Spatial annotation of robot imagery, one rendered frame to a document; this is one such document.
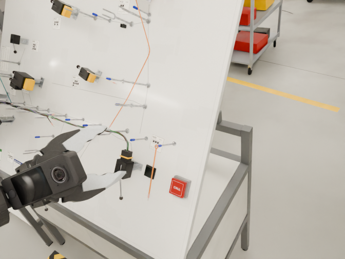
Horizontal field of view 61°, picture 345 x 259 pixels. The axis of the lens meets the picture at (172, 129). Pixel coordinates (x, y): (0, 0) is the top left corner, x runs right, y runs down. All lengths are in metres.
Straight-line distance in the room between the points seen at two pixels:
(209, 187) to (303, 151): 1.45
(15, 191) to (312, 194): 2.12
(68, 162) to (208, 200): 0.95
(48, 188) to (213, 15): 0.70
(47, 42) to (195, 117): 0.78
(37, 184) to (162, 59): 0.67
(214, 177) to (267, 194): 1.01
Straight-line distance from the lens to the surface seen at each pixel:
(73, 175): 0.39
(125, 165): 0.96
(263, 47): 3.81
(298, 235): 2.16
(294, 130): 2.83
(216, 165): 1.40
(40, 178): 0.42
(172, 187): 0.93
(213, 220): 1.22
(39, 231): 2.29
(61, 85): 1.31
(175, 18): 1.00
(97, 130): 0.52
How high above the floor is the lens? 1.83
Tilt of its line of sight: 39 degrees down
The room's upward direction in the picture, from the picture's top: 11 degrees counter-clockwise
